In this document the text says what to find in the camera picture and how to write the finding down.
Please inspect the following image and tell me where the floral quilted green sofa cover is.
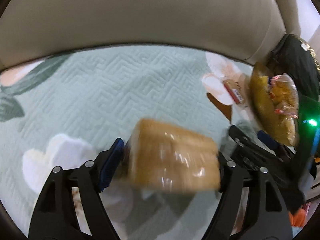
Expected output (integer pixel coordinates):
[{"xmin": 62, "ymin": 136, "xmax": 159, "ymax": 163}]
[{"xmin": 1, "ymin": 46, "xmax": 259, "ymax": 235}]

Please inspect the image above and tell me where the small brown snack bar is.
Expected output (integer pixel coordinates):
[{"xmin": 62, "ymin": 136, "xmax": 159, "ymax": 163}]
[{"xmin": 222, "ymin": 79, "xmax": 245, "ymax": 105}]

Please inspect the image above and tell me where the bread bag with red stripes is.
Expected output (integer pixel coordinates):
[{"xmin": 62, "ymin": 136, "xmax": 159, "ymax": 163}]
[{"xmin": 268, "ymin": 73, "xmax": 299, "ymax": 146}]

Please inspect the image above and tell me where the beige leather sofa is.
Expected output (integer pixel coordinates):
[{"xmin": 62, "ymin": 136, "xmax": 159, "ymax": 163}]
[{"xmin": 1, "ymin": 0, "xmax": 300, "ymax": 68}]

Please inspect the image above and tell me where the sliced bread pack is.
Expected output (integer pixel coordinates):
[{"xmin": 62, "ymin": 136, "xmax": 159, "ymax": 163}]
[{"xmin": 126, "ymin": 118, "xmax": 221, "ymax": 193}]

